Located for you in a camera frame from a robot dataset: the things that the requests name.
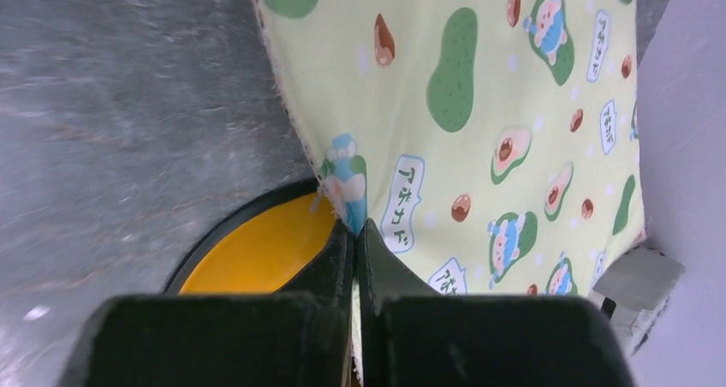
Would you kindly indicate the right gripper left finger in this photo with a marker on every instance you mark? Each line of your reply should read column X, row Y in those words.
column 298, row 335

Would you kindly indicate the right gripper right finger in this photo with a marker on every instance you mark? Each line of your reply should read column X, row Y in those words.
column 413, row 336

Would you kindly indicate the green avocado print mat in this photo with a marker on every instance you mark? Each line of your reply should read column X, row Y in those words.
column 494, row 143

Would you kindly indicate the orange pet bowl stand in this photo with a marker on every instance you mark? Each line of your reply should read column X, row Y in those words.
column 259, row 247

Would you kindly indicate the grey wrapped roll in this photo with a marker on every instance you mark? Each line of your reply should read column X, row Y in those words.
column 633, row 292

